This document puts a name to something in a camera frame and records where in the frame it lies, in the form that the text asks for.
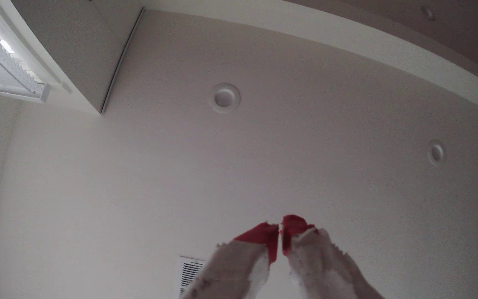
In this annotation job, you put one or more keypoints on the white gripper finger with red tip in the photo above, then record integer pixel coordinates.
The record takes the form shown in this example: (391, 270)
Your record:
(239, 270)
(326, 270)

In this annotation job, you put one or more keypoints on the white slatted air vent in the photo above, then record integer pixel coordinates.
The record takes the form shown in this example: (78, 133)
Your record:
(189, 274)

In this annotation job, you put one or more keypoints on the round recessed ceiling light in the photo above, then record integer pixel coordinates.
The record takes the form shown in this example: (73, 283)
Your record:
(436, 152)
(224, 98)

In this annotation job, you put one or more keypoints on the white horizontal window blind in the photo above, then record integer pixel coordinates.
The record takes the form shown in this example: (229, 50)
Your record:
(6, 70)

